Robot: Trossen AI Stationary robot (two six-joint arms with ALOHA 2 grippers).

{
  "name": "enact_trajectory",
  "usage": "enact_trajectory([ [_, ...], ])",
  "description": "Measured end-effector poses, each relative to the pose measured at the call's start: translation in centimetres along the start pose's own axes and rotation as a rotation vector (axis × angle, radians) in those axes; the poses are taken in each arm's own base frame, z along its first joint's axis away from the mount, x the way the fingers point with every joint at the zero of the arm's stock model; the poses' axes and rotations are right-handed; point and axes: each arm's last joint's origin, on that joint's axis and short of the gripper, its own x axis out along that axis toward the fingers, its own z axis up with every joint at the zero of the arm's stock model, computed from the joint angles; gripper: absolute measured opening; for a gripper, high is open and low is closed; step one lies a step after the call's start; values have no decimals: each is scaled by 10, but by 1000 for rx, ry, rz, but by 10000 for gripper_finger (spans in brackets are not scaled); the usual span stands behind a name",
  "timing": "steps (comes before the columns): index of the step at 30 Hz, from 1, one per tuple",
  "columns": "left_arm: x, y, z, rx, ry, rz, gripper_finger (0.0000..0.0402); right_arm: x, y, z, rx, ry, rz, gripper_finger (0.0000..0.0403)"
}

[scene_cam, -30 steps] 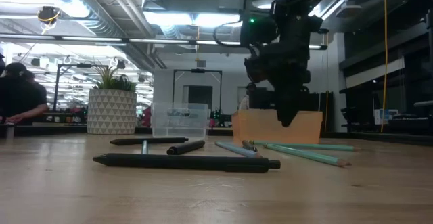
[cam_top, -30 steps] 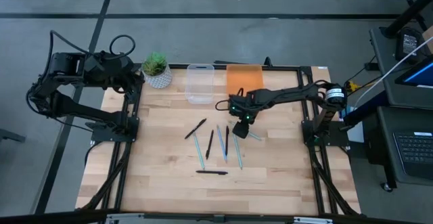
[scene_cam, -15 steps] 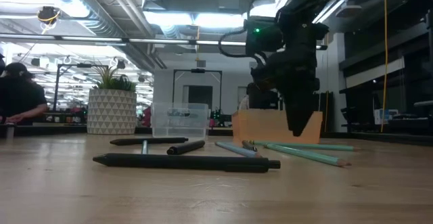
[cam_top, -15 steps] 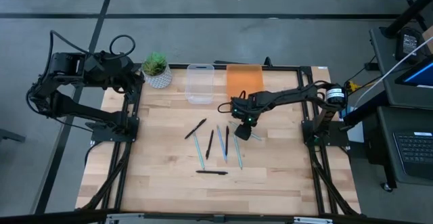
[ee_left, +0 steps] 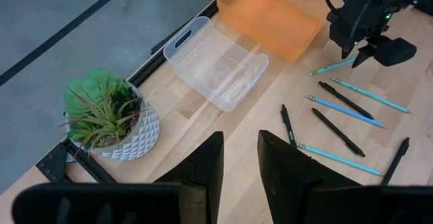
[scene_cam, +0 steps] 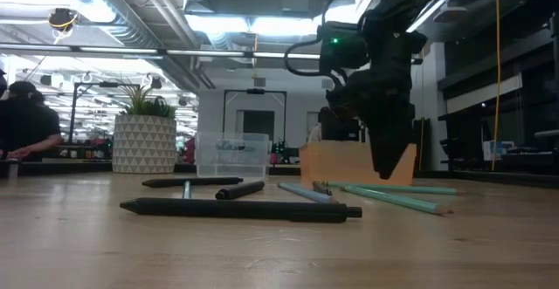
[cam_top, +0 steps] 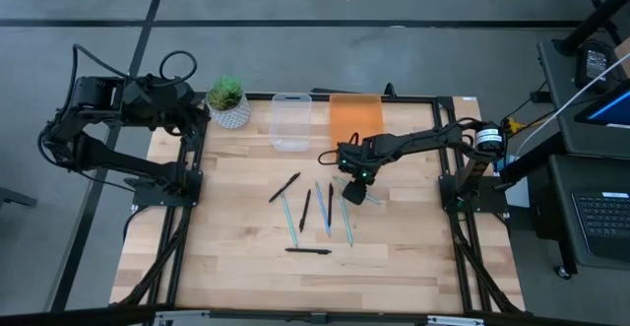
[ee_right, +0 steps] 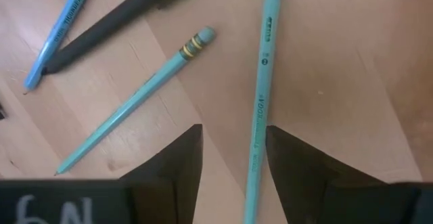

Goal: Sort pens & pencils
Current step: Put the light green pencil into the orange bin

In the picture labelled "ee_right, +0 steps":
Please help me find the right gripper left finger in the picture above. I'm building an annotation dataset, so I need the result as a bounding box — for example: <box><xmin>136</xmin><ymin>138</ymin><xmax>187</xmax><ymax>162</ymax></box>
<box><xmin>118</xmin><ymin>123</ymin><xmax>204</xmax><ymax>224</ymax></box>

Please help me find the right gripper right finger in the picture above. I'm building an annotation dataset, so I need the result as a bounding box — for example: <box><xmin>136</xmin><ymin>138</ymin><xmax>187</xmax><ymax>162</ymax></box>
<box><xmin>265</xmin><ymin>125</ymin><xmax>420</xmax><ymax>224</ymax></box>

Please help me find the teal pencil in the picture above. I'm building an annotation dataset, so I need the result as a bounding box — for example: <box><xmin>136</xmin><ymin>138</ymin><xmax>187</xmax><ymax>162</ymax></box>
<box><xmin>53</xmin><ymin>26</ymin><xmax>217</xmax><ymax>177</ymax></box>
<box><xmin>242</xmin><ymin>0</ymin><xmax>284</xmax><ymax>224</ymax></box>

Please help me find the blue pencil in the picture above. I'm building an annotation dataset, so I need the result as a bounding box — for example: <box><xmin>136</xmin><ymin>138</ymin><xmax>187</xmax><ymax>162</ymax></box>
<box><xmin>22</xmin><ymin>0</ymin><xmax>97</xmax><ymax>95</ymax></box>

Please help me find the black pen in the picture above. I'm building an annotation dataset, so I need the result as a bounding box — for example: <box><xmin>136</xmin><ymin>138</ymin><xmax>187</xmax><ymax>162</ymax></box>
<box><xmin>42</xmin><ymin>0</ymin><xmax>207</xmax><ymax>76</ymax></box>

